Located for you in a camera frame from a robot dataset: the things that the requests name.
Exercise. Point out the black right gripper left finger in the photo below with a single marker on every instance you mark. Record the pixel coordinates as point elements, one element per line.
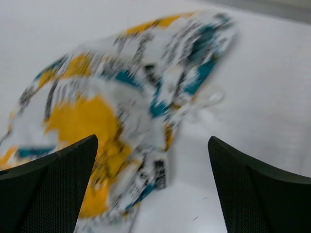
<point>46,194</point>

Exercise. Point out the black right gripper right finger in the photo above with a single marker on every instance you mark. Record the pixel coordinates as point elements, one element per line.
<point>256,197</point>

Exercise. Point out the colourful patterned shorts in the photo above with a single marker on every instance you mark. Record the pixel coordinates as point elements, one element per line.
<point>131,90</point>

